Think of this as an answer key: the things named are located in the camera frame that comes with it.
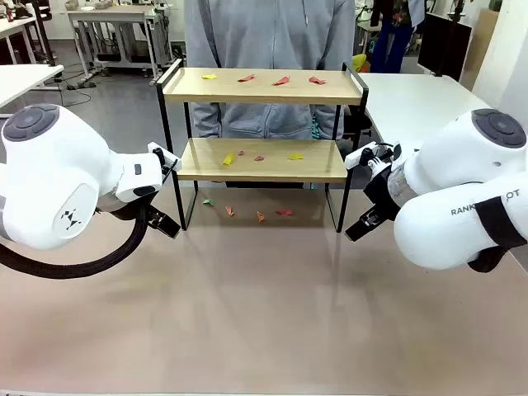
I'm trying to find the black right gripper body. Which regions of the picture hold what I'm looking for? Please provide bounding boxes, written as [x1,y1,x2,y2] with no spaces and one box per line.
[362,167,403,224]

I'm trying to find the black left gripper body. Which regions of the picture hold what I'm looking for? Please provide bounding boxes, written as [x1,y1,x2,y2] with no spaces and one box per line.
[139,204,166,228]

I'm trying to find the two-tier wooden black-framed shelf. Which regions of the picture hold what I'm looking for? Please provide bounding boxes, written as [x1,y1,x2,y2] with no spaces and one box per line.
[155,58,370,233]

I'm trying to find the black padded chair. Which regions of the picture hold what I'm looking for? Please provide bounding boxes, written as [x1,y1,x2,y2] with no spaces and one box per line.
[332,106,373,141]

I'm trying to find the large white table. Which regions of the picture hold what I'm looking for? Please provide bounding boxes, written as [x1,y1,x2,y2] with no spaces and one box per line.
[355,73,496,166]

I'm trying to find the person in blue trousers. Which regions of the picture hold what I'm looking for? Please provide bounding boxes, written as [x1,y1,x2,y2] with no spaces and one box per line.
[368,0,427,74]

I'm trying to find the black monitor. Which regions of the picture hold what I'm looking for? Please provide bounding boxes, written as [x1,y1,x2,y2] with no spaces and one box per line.
[417,12,473,83]

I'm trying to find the brown cardboard board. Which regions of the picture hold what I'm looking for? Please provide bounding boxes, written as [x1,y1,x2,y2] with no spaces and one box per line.
[469,7,501,92]

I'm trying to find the white desk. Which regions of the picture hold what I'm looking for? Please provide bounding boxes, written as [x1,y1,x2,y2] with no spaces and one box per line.
[0,64,66,109]

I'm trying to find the person in grey hoodie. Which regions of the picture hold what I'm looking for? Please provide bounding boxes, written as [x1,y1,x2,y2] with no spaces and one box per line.
[183,0,356,140]

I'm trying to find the grey-topped metal workbench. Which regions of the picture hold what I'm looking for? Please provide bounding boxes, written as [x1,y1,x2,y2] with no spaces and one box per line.
[67,4,174,80]

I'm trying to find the black metal stand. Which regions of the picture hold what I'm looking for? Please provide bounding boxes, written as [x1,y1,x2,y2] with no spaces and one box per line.
[31,0,58,67]

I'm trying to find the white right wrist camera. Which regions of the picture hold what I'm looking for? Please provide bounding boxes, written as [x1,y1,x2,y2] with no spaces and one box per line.
[344,141,403,179]

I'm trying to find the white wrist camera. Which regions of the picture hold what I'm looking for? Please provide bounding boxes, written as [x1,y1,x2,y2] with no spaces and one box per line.
[147,141,183,174]
[344,141,403,179]

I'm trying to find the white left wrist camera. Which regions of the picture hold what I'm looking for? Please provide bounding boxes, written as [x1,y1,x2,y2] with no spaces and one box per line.
[147,141,183,174]

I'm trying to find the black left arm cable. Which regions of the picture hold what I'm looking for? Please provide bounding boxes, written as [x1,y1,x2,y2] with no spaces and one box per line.
[0,201,150,280]

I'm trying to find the black floor cable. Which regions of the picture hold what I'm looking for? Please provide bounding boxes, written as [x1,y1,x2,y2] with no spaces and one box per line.
[53,77,92,106]

